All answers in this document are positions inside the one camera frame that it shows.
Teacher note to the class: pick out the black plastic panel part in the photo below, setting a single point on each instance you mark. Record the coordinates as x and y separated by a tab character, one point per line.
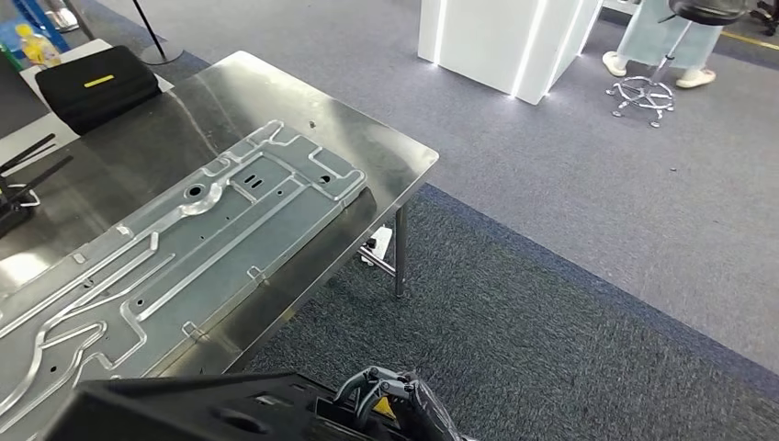
182	408

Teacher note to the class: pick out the black remote with antennas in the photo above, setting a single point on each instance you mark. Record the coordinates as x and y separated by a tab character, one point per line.
12	213

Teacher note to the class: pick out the black pole stand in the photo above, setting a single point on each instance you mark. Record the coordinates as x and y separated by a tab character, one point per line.
161	56

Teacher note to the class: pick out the white lit display pillar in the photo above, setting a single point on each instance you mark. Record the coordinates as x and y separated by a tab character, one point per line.
487	42

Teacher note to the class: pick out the black office chair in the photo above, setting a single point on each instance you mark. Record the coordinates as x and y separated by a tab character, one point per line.
768	12

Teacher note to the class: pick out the black swivel stool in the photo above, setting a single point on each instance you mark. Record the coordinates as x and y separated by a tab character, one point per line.
706	11

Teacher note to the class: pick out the person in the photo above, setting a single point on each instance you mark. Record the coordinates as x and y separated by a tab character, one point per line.
636	36

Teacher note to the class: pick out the yellow bottle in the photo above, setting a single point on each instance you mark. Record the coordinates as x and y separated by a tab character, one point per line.
38	48

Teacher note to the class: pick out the black bag yellow label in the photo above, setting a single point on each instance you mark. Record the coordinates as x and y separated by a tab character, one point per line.
97	97

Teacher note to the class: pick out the yellow floor tape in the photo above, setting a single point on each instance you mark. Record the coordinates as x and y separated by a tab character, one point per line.
751	41

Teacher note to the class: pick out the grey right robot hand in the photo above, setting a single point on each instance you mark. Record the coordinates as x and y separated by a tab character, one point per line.
414	414

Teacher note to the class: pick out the stainless steel workbench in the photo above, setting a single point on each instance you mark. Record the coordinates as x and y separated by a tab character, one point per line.
365	140

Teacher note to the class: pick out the green crate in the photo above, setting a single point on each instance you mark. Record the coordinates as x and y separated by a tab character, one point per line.
7	58

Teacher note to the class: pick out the chrome metal foot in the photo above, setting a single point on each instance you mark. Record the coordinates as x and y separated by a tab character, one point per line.
61	18

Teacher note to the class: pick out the stamped sheet metal panel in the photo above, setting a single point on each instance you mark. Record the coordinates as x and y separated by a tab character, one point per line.
243	231

